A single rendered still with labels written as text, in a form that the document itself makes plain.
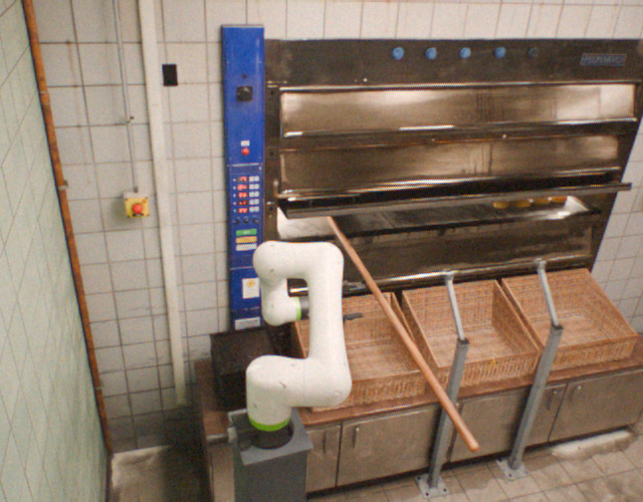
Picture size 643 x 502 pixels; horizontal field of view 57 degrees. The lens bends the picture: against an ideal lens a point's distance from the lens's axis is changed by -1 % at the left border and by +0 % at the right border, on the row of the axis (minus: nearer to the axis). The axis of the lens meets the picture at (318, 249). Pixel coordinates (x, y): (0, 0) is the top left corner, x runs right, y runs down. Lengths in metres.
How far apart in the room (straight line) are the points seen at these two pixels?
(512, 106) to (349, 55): 0.84
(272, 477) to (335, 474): 1.24
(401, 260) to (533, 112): 0.94
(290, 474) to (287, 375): 0.35
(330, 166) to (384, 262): 0.62
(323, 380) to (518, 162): 1.78
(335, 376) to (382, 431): 1.29
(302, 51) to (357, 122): 0.39
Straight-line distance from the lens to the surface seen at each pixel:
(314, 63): 2.50
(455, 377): 2.77
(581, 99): 3.18
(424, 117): 2.72
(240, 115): 2.44
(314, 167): 2.64
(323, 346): 1.70
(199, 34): 2.38
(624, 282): 4.01
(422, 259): 3.08
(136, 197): 2.49
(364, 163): 2.71
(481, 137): 2.92
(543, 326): 3.56
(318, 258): 1.84
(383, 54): 2.59
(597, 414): 3.66
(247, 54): 2.39
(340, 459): 2.97
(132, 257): 2.70
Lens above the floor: 2.54
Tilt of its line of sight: 30 degrees down
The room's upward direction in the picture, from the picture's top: 3 degrees clockwise
